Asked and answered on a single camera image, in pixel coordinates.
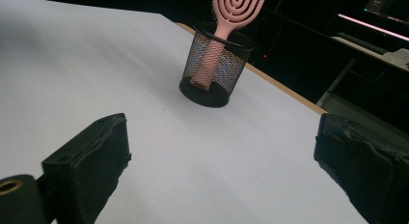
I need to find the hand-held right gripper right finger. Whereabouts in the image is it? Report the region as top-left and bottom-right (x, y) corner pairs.
(314, 113), (409, 224)

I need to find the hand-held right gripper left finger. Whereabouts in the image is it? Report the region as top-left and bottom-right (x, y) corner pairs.
(41, 112), (132, 224)

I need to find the black mesh pen cup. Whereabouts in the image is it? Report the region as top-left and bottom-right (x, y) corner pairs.
(178, 20), (256, 109)

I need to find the pink hairbrush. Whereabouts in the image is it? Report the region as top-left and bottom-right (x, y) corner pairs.
(189, 0), (270, 91)

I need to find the white crumpled cloth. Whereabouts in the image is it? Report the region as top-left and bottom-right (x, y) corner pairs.
(381, 47), (409, 71)

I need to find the dark keyboard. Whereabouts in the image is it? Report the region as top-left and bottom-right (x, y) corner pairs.
(335, 32), (389, 56)

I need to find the pink light strip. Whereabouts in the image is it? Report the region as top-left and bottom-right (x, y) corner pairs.
(337, 13), (409, 42)

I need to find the dark monitor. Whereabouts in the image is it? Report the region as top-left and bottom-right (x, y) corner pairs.
(363, 0), (409, 26)

